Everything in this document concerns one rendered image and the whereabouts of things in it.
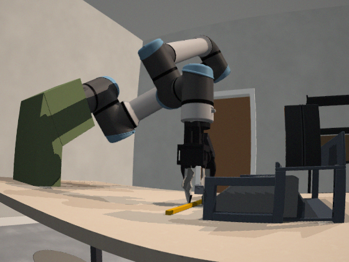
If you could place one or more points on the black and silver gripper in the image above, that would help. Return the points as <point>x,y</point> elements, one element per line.
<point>193,154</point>

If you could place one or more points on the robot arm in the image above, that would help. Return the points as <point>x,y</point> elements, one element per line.
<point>195,86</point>

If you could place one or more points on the yellow bar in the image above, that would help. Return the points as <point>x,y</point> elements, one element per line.
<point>183,207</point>

